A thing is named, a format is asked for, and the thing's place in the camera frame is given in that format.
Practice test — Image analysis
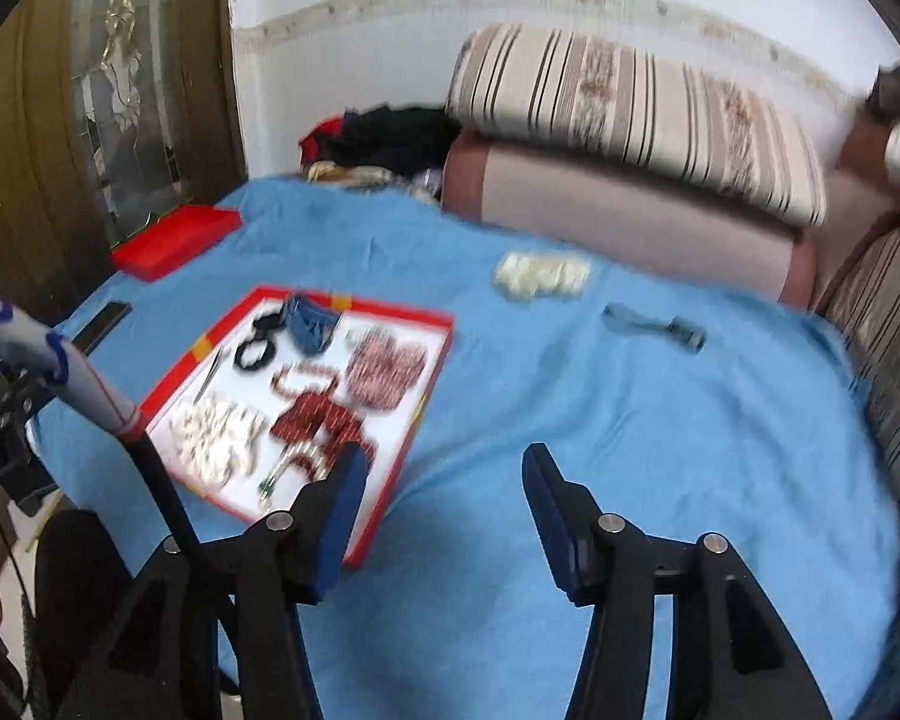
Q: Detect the dark red polka-dot scrunchie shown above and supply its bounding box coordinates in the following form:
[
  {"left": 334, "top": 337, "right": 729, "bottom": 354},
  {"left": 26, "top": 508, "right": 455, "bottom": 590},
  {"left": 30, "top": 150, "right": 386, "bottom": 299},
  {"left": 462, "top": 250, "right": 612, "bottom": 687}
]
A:
[{"left": 269, "top": 390, "right": 377, "bottom": 466}]

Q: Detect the white black-dotted scrunchie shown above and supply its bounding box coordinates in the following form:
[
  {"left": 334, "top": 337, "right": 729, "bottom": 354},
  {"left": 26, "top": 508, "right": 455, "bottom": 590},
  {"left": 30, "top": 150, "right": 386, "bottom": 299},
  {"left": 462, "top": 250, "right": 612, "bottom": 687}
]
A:
[{"left": 170, "top": 394, "right": 265, "bottom": 491}]

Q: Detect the red box white interior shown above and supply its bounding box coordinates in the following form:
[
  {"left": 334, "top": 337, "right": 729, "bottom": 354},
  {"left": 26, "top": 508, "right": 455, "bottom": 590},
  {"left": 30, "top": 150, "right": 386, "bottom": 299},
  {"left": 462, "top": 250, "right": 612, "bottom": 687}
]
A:
[{"left": 142, "top": 286, "right": 453, "bottom": 569}]

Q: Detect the black smartphone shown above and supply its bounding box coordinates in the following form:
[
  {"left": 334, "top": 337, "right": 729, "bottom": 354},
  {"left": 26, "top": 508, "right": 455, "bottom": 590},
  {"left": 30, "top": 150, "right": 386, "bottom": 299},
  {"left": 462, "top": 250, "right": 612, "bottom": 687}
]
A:
[{"left": 73, "top": 301, "right": 133, "bottom": 356}]

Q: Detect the light blue blanket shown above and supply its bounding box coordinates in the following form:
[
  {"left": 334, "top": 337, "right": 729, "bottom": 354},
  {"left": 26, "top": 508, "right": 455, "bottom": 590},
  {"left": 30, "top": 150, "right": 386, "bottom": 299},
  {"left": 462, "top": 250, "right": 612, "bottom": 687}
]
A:
[{"left": 59, "top": 181, "right": 900, "bottom": 718}]

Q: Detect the red white striped scrunchie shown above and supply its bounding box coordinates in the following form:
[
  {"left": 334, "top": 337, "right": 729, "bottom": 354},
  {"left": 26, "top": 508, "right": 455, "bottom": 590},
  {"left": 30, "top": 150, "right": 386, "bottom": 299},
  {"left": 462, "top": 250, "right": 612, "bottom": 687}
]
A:
[{"left": 344, "top": 330, "right": 427, "bottom": 411}]

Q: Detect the black hair clip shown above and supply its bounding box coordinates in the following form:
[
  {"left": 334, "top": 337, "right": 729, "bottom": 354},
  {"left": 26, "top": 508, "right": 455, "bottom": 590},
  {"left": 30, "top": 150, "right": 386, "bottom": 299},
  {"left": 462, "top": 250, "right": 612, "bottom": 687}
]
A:
[{"left": 601, "top": 304, "right": 707, "bottom": 355}]

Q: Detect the red box lid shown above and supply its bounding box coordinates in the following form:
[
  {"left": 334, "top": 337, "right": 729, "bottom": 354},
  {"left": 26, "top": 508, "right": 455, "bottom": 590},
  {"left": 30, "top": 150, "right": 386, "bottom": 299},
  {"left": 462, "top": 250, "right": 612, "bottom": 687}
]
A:
[{"left": 112, "top": 205, "right": 242, "bottom": 283}]

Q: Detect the cream scrunchie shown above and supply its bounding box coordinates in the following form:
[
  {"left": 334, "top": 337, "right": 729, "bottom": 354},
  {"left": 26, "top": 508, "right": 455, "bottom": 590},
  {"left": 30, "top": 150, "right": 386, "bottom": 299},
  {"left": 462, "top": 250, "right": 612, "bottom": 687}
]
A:
[{"left": 493, "top": 252, "right": 592, "bottom": 301}]

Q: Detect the brown wooden door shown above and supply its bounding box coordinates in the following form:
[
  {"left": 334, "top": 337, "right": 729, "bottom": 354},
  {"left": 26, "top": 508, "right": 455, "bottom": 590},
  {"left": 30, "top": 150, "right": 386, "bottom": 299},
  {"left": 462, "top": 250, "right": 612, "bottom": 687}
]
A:
[{"left": 0, "top": 0, "right": 247, "bottom": 323}]

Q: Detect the pink bolster cushion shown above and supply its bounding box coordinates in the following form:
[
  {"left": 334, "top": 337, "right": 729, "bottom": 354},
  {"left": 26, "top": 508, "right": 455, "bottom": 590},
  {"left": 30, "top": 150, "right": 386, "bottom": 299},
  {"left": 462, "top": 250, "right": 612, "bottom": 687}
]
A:
[{"left": 442, "top": 130, "right": 816, "bottom": 307}]

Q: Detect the black clothes pile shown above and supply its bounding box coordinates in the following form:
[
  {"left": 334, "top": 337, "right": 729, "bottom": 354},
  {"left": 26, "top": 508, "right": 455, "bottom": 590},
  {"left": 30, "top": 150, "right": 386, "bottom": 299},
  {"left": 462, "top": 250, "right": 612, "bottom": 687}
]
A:
[{"left": 299, "top": 106, "right": 461, "bottom": 179}]

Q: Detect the striped beige pillow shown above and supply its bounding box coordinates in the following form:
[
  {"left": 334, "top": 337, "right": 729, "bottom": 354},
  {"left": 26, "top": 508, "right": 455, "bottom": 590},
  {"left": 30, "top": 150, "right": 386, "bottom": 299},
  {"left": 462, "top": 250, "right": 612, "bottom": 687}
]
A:
[{"left": 447, "top": 25, "right": 827, "bottom": 229}]

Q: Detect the pearl bracelet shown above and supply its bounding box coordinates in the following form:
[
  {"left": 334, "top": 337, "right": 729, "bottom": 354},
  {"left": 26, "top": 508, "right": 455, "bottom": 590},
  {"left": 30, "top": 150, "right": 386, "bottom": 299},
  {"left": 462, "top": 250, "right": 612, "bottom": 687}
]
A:
[{"left": 258, "top": 440, "right": 332, "bottom": 504}]

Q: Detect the red bead bracelet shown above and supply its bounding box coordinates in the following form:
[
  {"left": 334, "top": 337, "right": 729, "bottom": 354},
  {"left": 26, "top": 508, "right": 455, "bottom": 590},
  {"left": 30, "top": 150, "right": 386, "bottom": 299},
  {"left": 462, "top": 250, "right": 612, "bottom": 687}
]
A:
[{"left": 269, "top": 362, "right": 343, "bottom": 400}]

